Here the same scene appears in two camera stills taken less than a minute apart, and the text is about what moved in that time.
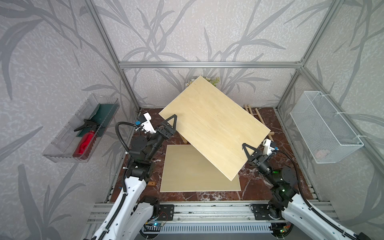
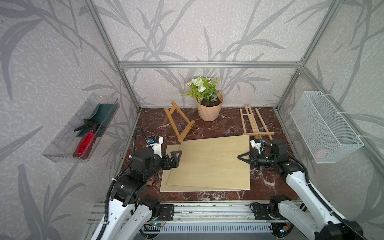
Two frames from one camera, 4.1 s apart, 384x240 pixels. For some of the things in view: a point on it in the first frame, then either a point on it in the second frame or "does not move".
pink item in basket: x=320 y=154 does not move
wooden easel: x=184 y=140 -> x=169 y=116
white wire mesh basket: x=328 y=138 does not move
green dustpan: x=104 y=114 does not move
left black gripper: x=165 y=132 -> x=174 y=162
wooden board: x=216 y=125 -> x=213 y=163
